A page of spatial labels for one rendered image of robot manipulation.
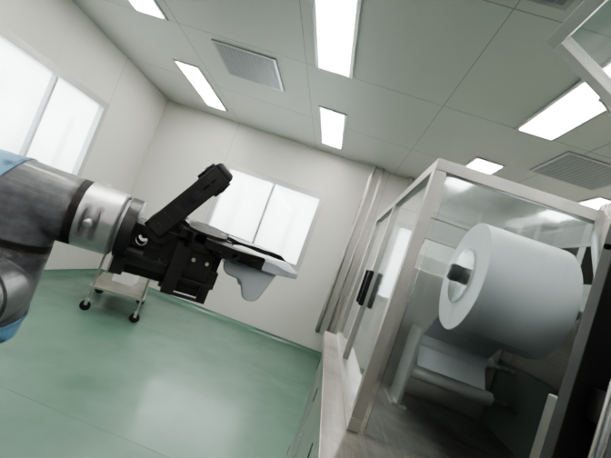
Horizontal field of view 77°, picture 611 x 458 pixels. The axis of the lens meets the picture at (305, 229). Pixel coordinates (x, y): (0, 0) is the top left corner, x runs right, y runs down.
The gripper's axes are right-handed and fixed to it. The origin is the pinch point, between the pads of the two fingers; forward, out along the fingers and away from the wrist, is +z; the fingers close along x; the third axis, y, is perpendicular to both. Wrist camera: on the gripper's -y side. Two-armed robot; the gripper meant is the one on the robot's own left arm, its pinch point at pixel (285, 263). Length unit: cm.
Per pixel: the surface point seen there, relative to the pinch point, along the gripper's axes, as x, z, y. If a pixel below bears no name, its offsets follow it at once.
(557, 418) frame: 21.6, 25.6, 2.0
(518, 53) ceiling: -149, 131, -137
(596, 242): -3, 54, -22
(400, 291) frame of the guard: -32, 40, 3
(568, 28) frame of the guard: -23, 47, -65
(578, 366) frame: 21.5, 25.3, -3.6
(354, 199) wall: -464, 206, -40
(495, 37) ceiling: -149, 113, -137
